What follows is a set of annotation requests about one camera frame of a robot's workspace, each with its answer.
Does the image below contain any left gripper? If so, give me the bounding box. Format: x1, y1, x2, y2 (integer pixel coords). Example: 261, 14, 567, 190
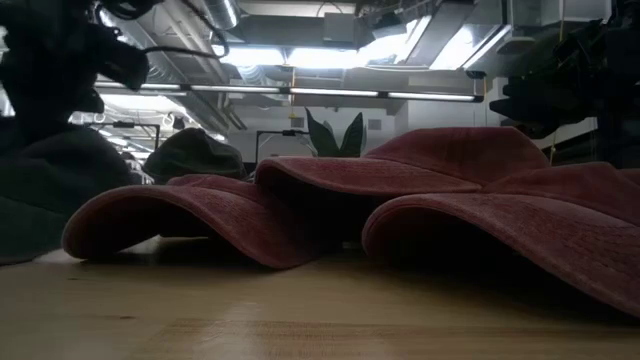
0, 19, 151, 119

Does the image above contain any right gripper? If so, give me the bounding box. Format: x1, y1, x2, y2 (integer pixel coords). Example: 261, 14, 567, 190
488, 69, 601, 141

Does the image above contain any red baseball cap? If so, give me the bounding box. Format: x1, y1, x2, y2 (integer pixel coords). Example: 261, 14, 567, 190
61, 173, 331, 271
253, 126, 551, 251
361, 160, 640, 320

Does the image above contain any grey-green baseball cap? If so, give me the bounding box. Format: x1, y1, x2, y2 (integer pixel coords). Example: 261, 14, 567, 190
0, 117, 144, 266
142, 127, 250, 185

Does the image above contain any ceiling light panel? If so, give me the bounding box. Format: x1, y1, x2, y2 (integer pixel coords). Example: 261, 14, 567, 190
428, 22, 514, 71
214, 44, 361, 70

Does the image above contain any black pipe stand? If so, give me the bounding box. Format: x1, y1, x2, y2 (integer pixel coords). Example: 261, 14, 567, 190
254, 128, 310, 166
82, 119, 162, 151

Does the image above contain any green snake plant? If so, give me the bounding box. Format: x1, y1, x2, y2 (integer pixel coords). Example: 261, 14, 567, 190
304, 107, 367, 159

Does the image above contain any black camera cable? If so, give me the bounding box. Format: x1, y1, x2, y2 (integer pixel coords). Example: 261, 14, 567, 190
97, 0, 232, 60

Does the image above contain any silver air duct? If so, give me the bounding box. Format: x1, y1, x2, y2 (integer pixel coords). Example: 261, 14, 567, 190
199, 0, 242, 31

